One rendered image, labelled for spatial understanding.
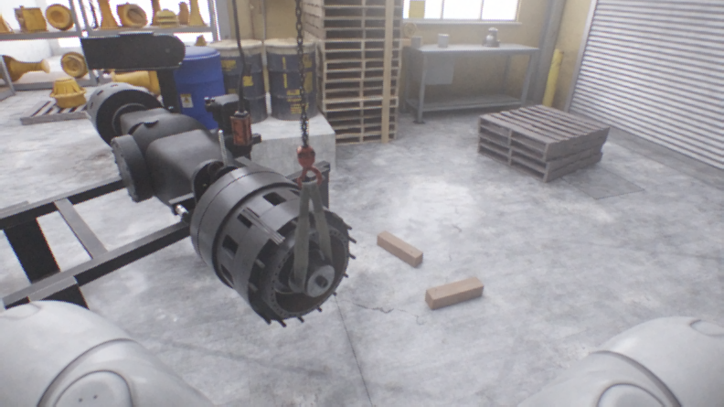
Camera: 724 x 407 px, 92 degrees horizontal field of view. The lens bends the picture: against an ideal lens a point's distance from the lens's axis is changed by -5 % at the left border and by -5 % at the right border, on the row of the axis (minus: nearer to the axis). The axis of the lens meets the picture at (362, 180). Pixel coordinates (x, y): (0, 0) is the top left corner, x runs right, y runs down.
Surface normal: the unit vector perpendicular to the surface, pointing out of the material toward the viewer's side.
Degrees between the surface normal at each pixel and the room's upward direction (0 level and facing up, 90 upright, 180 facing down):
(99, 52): 90
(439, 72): 90
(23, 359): 25
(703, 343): 3
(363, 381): 0
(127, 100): 90
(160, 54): 90
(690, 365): 10
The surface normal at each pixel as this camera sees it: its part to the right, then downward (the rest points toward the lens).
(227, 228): -0.54, -0.33
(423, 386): 0.02, -0.88
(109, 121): 0.69, 0.35
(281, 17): 0.30, 0.45
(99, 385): 0.00, -0.58
